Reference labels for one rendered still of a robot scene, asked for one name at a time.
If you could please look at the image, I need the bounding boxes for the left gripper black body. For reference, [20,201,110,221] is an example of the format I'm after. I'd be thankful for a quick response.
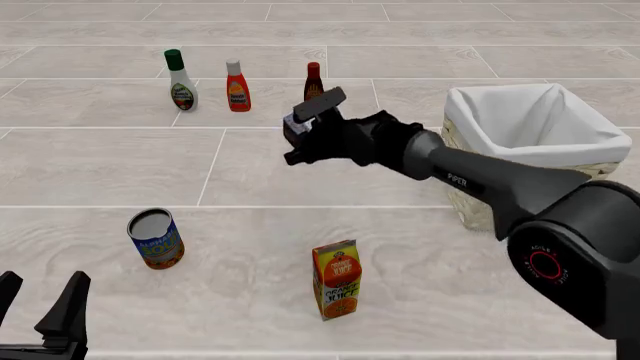
[0,336,89,360]

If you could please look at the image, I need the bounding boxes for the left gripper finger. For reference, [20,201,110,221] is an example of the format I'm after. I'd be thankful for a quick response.
[0,270,24,328]
[33,270,93,341]

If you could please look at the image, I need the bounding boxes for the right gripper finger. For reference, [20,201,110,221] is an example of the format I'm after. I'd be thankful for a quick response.
[283,147,322,167]

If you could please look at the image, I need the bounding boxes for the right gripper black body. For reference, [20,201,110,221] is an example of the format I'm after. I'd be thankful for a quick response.
[302,109,354,167]

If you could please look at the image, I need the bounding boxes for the woven wicker basket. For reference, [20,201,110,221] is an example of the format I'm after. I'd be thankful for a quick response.
[440,124,624,232]

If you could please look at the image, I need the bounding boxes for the white cloth basket liner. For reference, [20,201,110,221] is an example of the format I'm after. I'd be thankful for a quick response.
[443,82,634,169]

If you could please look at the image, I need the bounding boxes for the red-capped dark sauce bottle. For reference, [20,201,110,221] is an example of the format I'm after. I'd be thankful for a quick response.
[303,61,325,102]

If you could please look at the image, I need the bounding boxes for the white-capped red sauce bottle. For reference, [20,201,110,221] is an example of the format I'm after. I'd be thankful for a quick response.
[225,57,253,114]

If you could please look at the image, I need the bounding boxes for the blue-labelled soup tin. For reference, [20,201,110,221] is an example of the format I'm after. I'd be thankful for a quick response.
[126,207,186,271]

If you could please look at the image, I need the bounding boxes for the orange juice carton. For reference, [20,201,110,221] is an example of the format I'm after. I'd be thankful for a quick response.
[311,238,363,323]

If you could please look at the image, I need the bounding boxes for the green-capped white dressing bottle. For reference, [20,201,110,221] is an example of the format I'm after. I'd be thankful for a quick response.
[163,48,199,112]

